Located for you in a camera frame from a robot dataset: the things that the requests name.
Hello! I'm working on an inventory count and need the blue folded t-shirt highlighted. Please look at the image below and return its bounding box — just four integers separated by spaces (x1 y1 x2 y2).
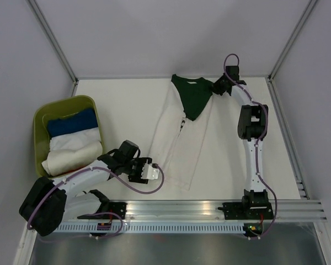
47 108 98 137

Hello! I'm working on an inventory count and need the white rolled t-shirt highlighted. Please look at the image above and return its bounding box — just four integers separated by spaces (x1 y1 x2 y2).
41 127 103 177

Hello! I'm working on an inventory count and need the white slotted cable duct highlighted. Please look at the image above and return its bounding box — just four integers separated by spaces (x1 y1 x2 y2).
54 221 244 234

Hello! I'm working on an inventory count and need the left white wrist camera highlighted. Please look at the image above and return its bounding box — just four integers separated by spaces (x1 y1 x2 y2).
141 164 160 180

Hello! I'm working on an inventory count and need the left aluminium frame post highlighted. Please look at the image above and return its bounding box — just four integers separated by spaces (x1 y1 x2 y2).
26 0 78 84

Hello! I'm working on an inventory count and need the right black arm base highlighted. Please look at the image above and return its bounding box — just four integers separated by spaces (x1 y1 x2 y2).
217 202 274 220

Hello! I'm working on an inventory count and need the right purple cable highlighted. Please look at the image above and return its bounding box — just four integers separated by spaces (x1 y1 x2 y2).
223 54 278 241

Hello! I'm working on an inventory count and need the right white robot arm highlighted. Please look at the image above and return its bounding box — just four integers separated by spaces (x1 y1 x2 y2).
212 66 269 218

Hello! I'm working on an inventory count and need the right aluminium frame post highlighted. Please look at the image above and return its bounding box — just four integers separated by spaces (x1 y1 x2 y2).
268 0 319 82

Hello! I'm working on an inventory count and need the aluminium mounting rail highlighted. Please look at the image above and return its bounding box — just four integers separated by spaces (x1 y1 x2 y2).
27 199 327 221

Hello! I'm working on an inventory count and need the olive green plastic bin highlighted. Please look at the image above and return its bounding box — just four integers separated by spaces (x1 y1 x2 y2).
34 96 104 178

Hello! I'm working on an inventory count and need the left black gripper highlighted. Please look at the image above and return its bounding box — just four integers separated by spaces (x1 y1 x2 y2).
123 157 152 184

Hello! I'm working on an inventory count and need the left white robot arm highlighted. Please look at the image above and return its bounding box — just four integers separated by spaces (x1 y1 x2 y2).
19 140 164 236

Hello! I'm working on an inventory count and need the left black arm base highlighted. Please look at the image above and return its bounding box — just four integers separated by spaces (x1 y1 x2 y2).
77 201 127 220

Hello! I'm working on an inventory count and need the aluminium frame post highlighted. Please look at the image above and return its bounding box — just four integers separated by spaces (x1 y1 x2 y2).
26 0 78 84
268 0 319 82

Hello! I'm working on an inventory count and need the white green raglan t-shirt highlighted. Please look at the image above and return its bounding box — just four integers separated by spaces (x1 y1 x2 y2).
150 74 213 190

